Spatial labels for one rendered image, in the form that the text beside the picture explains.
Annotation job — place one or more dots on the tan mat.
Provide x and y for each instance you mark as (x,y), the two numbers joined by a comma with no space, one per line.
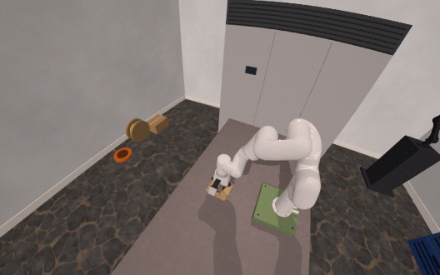
(223,193)

